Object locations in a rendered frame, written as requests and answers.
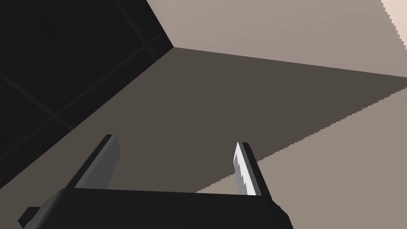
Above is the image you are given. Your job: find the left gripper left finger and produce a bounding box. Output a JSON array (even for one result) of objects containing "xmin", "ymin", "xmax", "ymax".
[{"xmin": 65, "ymin": 134, "xmax": 121, "ymax": 190}]

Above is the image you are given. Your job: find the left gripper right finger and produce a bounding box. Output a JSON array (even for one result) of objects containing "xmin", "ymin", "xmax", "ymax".
[{"xmin": 233, "ymin": 142, "xmax": 273, "ymax": 200}]

